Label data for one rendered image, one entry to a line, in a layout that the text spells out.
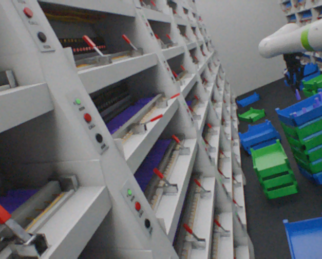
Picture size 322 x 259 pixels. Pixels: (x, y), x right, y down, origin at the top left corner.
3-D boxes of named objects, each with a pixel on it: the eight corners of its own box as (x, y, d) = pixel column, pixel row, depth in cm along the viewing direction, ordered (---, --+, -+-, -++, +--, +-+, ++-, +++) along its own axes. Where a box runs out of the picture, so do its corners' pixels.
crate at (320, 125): (328, 111, 166) (324, 99, 164) (351, 116, 146) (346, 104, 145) (283, 131, 169) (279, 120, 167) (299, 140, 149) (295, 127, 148)
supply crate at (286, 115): (324, 99, 164) (320, 88, 163) (346, 104, 145) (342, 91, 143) (279, 120, 167) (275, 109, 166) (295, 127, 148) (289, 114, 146)
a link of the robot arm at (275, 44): (329, 42, 107) (319, 17, 105) (306, 56, 107) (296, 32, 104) (277, 52, 143) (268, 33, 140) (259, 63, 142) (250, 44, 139)
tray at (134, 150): (178, 107, 112) (175, 85, 109) (129, 180, 56) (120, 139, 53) (134, 111, 117) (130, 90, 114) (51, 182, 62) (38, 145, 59)
